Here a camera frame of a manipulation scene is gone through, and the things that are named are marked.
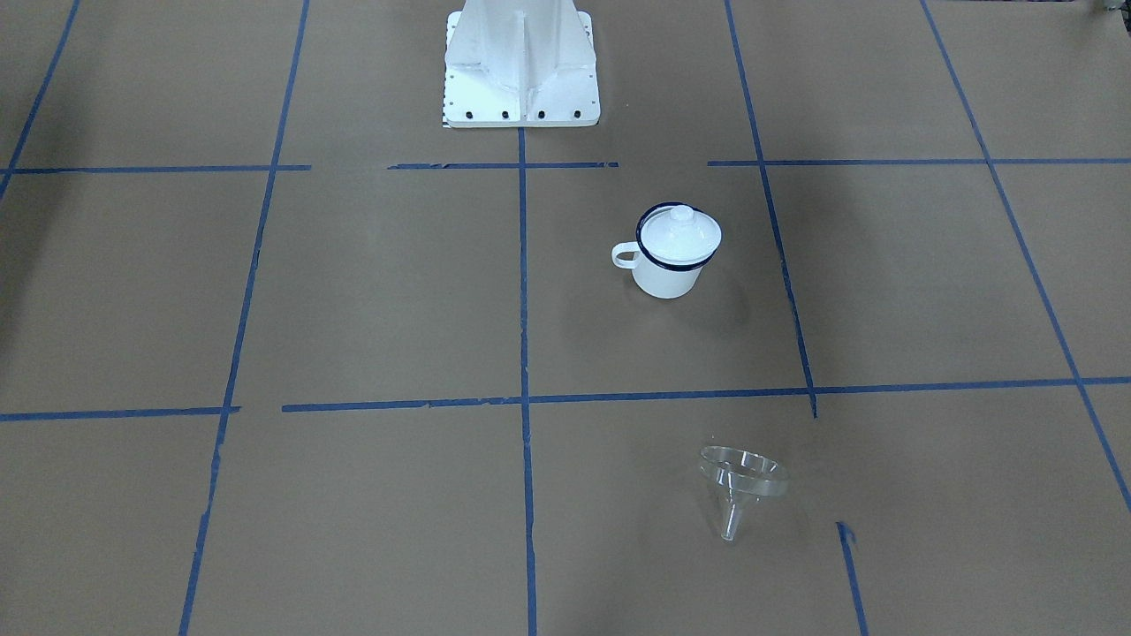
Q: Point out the white enamel cup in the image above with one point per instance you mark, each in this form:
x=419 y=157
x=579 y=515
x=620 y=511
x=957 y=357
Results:
x=652 y=278

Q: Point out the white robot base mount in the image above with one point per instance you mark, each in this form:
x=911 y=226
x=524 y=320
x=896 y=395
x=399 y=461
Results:
x=520 y=63

